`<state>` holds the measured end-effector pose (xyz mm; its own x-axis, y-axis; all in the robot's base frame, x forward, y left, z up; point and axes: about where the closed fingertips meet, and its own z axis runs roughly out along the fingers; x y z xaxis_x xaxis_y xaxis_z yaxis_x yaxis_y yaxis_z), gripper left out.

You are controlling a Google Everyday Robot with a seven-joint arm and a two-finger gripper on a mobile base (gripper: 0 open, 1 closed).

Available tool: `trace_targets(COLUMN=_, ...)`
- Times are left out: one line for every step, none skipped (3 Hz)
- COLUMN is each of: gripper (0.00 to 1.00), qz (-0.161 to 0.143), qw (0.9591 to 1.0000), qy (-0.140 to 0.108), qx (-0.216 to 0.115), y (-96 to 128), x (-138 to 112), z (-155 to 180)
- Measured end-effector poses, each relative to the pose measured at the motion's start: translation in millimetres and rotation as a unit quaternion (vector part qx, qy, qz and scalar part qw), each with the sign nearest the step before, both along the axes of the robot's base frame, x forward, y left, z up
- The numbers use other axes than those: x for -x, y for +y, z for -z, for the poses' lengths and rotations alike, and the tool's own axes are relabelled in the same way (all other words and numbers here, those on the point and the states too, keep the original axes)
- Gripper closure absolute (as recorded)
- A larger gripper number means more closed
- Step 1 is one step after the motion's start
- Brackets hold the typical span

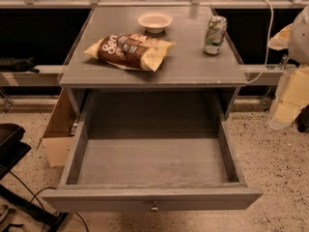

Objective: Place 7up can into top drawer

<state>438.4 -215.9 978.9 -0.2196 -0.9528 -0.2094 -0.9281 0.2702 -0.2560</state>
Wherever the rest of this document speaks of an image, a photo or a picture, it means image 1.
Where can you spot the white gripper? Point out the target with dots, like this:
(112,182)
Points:
(299,40)

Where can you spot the green white 7up can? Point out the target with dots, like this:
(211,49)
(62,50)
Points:
(215,34)

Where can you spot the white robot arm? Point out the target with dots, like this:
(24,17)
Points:
(292,93)

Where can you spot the open grey top drawer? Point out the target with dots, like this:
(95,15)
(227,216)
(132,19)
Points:
(133,149)

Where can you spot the round metal drawer knob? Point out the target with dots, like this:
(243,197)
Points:
(154,208)

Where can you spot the white ceramic bowl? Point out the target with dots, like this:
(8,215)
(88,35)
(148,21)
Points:
(155,22)

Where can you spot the brown yellow chip bag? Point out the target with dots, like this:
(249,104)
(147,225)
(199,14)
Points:
(131,51)

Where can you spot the cardboard box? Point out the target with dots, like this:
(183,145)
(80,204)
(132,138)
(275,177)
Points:
(57,139)

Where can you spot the black object on rail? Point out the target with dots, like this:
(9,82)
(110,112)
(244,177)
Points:
(17,65)

